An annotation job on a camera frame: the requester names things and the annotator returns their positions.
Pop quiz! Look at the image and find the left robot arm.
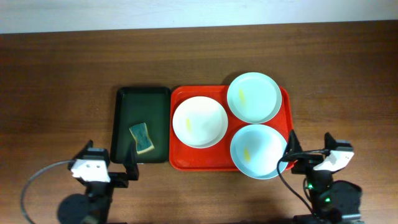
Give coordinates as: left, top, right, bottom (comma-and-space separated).
57, 140, 139, 223

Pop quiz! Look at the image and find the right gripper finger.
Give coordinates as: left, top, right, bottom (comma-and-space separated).
283, 129, 302, 161
324, 133, 336, 150

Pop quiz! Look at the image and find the white plate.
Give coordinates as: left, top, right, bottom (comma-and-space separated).
172, 96, 228, 149

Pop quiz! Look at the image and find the mint green plate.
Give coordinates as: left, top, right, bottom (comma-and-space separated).
226, 72, 282, 124

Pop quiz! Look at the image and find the dark green tray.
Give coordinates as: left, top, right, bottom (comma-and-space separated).
110, 86, 171, 164

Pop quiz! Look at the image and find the light blue plate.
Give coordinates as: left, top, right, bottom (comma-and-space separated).
230, 124, 288, 180

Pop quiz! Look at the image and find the green yellow sponge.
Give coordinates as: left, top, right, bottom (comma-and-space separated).
129, 123, 155, 154

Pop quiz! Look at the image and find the red plastic tray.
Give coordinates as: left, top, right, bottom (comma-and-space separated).
169, 85, 295, 172

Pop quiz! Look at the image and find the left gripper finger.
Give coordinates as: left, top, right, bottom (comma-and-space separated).
123, 142, 139, 180
72, 140, 93, 160

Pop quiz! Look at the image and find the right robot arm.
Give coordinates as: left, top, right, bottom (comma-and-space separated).
277, 130, 363, 224

